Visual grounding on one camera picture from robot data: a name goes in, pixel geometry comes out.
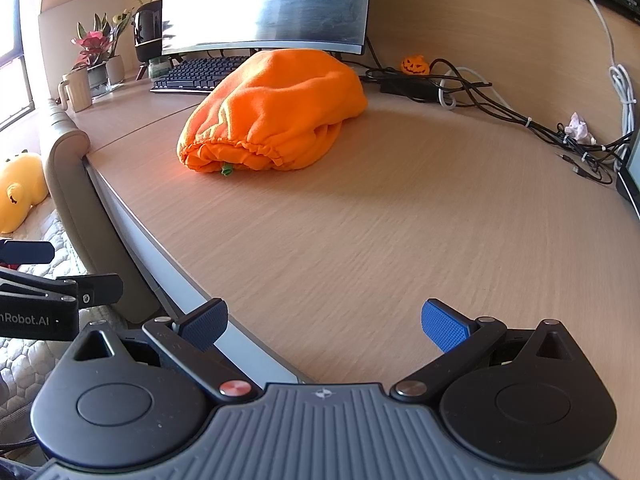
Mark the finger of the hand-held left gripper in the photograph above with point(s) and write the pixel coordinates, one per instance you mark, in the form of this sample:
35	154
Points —
30	252
97	289

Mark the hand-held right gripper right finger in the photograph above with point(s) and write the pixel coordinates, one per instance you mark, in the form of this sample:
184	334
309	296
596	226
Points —
445	327

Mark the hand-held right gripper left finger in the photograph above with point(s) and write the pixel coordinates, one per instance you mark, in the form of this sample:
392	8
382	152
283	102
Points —
205	322

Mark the orange pumpkin costume green leaves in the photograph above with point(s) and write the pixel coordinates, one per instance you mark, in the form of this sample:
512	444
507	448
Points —
280	105

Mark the quilted white mattress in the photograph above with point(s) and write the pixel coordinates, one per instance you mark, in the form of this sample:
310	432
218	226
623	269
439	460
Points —
30	360

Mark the yellow plush toy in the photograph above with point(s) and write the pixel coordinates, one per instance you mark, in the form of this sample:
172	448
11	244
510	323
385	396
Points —
20	190

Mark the wooden mug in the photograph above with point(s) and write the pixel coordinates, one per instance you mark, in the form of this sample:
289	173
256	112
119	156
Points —
77	91

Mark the white pot with green plant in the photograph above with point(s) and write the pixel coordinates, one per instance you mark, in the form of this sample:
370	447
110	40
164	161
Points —
116	67

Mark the red leaf potted plant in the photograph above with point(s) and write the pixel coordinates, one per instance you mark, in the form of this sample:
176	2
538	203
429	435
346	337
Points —
94	47

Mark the window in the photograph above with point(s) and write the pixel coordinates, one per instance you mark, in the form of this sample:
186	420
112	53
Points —
10	35

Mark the green glass jar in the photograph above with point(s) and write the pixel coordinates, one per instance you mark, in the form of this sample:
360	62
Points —
160	67

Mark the black computer keyboard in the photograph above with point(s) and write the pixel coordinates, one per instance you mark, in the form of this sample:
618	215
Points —
200	74

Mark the crumpled white tissue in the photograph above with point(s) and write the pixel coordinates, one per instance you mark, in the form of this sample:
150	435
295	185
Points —
580	129

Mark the glass panel computer case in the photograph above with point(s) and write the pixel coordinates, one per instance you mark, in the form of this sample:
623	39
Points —
631	175

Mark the black power adapter brick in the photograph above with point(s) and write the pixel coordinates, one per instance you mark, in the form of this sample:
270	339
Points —
407	89

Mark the black round speaker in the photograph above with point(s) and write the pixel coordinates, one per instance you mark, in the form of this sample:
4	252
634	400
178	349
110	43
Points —
148	30

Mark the orange pumpkin figurine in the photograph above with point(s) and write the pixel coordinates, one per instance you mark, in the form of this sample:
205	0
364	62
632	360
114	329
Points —
415	65

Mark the curved computer monitor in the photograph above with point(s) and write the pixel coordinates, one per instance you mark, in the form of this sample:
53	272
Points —
265	5

